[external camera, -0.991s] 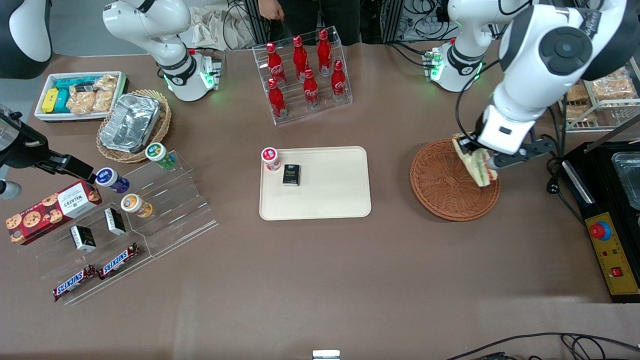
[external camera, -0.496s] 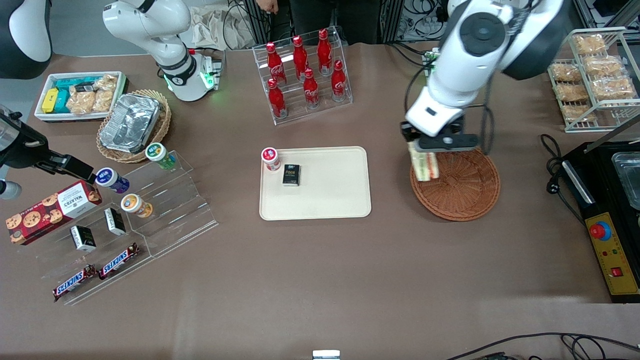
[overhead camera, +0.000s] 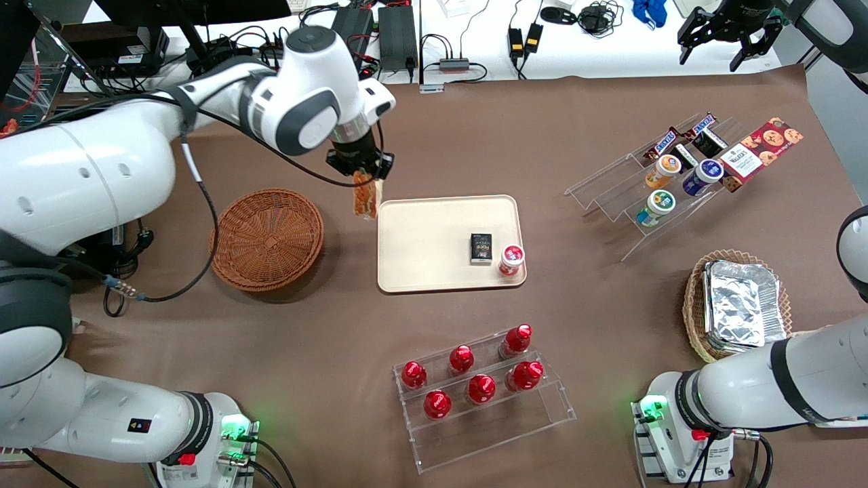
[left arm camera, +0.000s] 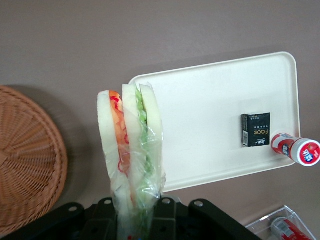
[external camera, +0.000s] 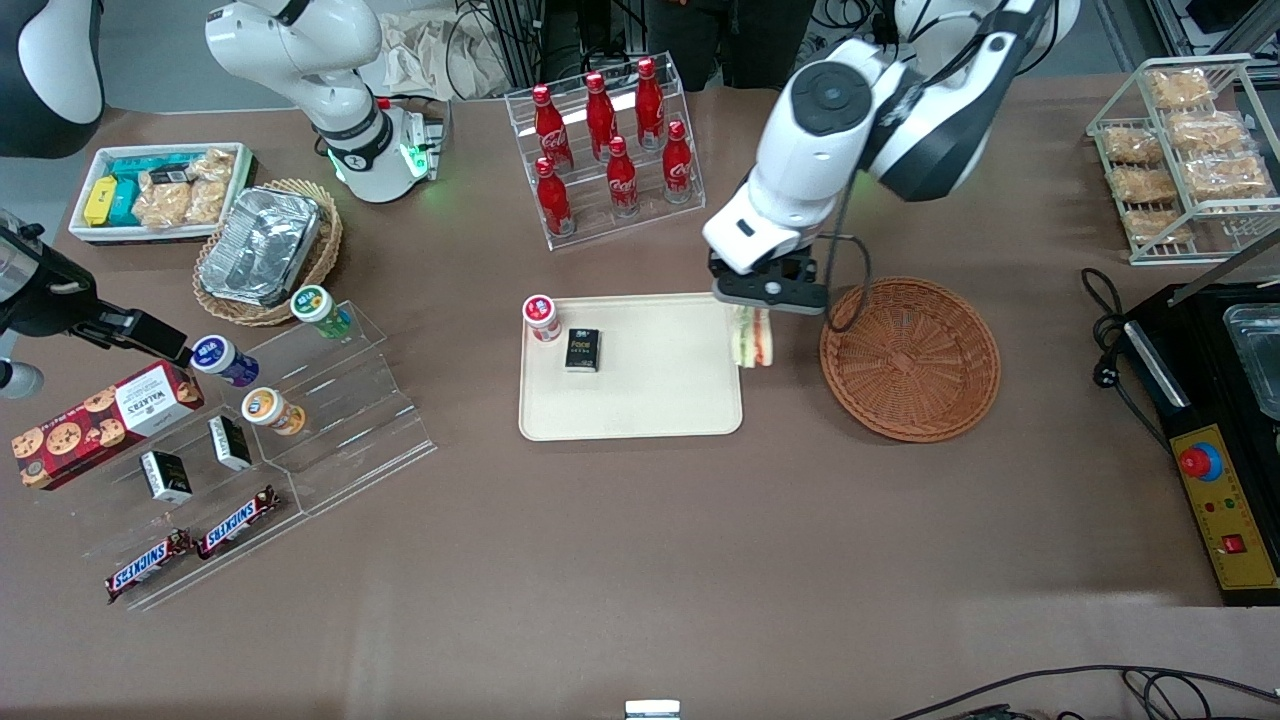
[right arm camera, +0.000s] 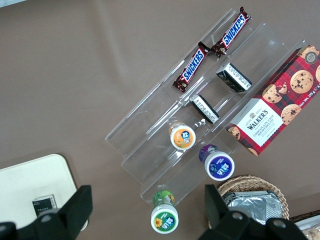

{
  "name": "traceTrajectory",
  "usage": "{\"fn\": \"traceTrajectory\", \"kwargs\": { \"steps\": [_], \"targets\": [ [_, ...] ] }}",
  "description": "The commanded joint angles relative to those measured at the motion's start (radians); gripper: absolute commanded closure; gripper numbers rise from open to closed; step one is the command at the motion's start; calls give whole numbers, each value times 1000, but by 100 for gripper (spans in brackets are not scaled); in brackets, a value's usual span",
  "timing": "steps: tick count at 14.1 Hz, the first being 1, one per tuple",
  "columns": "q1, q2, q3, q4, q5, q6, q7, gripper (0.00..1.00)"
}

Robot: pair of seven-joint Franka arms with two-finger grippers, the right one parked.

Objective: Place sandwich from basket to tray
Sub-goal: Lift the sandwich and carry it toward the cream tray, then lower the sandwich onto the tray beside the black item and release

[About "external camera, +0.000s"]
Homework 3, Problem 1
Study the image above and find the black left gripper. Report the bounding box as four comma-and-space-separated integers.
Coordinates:
707, 247, 820, 291

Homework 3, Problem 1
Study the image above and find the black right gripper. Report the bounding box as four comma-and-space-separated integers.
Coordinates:
0, 208, 194, 366

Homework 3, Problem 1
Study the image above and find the triangular sandwich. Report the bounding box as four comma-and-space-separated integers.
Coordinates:
732, 305, 777, 370

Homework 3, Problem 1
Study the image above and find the aluminium foil tray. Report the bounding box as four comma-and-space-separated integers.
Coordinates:
197, 185, 324, 307

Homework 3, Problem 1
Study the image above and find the large brown wicker basket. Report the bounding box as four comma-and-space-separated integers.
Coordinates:
819, 276, 1002, 444

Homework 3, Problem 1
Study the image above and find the beige plastic tray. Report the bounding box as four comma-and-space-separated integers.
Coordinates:
517, 291, 745, 442

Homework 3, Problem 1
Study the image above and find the small light wicker basket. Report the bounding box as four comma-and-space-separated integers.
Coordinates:
192, 178, 345, 328

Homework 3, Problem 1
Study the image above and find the blue lid jar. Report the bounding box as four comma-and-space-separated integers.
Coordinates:
189, 333, 261, 388

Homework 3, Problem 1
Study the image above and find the red cookie box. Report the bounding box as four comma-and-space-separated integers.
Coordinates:
11, 359, 206, 492

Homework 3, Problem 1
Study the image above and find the white plastic bin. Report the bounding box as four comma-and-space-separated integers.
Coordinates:
67, 141, 257, 246

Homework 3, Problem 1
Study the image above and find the small black white box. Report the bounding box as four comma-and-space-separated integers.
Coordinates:
207, 413, 254, 472
139, 449, 194, 505

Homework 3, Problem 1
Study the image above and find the clear bag of crackers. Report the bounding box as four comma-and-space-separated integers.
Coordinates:
186, 147, 237, 224
131, 170, 193, 230

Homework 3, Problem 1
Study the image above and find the orange lid jar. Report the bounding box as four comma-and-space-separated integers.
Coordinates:
240, 386, 307, 437

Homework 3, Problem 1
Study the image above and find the yellow snack box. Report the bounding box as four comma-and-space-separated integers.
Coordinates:
82, 175, 120, 228

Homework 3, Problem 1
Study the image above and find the red cola bottle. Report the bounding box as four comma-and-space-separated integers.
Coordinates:
605, 134, 642, 217
634, 56, 667, 151
660, 118, 696, 204
584, 70, 620, 161
533, 155, 576, 238
530, 83, 574, 171

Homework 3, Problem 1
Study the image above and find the green lid jar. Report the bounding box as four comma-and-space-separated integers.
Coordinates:
289, 283, 354, 340

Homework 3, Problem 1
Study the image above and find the teal snack box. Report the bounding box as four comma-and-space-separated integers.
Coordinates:
105, 152, 198, 227

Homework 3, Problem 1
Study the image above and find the snickers bar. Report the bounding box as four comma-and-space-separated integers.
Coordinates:
104, 527, 194, 605
195, 484, 282, 561

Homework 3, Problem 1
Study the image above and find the clear acrylic bottle rack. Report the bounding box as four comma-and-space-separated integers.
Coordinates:
504, 50, 707, 251

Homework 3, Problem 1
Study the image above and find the black box with gold print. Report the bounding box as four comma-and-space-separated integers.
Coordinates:
563, 326, 603, 374

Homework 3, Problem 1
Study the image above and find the clear acrylic step stand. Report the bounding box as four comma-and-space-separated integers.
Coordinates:
72, 300, 439, 612

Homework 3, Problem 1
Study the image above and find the red lid white jar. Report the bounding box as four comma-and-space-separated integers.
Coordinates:
522, 293, 564, 345

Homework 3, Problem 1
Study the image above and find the wrapped rice cracker pack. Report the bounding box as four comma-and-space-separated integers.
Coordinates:
1144, 67, 1214, 110
1179, 152, 1274, 202
1165, 109, 1253, 157
1101, 124, 1167, 167
1111, 164, 1180, 205
1124, 207, 1194, 245

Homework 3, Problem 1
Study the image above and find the beige crumpled cloth bag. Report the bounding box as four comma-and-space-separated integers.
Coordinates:
378, 8, 513, 102

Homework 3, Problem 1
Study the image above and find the red emergency stop button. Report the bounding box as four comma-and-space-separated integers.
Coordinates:
1177, 439, 1224, 482

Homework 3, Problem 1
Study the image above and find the steel pan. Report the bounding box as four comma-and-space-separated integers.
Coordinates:
1221, 302, 1280, 422

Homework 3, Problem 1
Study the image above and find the black yellow control box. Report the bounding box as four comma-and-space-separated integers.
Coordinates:
1124, 283, 1280, 609

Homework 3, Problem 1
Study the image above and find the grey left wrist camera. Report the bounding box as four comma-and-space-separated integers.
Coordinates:
711, 274, 831, 318

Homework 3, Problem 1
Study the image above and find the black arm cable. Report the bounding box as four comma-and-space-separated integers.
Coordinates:
822, 150, 874, 335

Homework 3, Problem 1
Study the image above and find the black power cable with plug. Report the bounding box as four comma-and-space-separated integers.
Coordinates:
1079, 266, 1179, 453

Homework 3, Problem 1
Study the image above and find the white wire rack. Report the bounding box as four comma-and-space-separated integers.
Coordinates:
1085, 54, 1280, 267

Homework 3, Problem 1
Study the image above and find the thin black floor cable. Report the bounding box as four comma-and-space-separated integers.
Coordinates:
888, 664, 1280, 720

